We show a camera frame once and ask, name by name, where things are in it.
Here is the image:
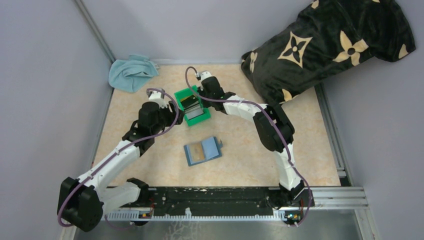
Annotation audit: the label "blue leather card holder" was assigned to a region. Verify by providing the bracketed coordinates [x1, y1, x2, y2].
[183, 136, 223, 167]

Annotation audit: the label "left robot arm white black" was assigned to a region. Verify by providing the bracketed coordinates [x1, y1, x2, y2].
[57, 100, 184, 232]

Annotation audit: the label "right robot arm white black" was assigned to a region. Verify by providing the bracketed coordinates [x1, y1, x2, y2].
[197, 72, 305, 201]

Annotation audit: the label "cards in green bin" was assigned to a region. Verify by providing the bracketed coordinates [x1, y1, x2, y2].
[181, 95, 204, 120]

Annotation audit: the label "gold card in holder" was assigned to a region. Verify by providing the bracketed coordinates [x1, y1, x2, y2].
[190, 142, 205, 163]

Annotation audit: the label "green plastic bin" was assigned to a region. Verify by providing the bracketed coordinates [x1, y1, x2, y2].
[174, 85, 211, 127]

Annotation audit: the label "light blue cloth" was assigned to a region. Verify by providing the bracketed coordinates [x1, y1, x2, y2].
[108, 54, 160, 93]

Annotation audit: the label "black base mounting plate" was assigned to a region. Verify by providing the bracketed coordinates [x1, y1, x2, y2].
[117, 186, 315, 218]

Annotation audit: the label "black floral blanket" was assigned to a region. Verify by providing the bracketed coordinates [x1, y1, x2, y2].
[241, 0, 416, 104]

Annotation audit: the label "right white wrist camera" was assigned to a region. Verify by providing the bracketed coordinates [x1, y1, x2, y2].
[195, 70, 213, 81]

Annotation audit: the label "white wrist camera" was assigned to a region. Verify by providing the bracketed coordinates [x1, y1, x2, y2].
[147, 90, 168, 109]
[195, 70, 213, 81]

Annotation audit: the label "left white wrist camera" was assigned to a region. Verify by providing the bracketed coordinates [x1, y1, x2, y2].
[147, 90, 168, 109]

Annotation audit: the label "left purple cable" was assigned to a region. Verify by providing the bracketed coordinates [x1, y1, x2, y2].
[57, 87, 180, 230]

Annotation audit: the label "purple cable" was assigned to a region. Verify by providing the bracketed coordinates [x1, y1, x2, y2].
[57, 87, 180, 230]
[184, 66, 313, 228]

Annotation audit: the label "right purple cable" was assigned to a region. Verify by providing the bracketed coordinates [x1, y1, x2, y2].
[184, 66, 313, 228]

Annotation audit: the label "aluminium frame rail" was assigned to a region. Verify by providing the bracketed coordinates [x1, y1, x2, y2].
[100, 187, 369, 224]

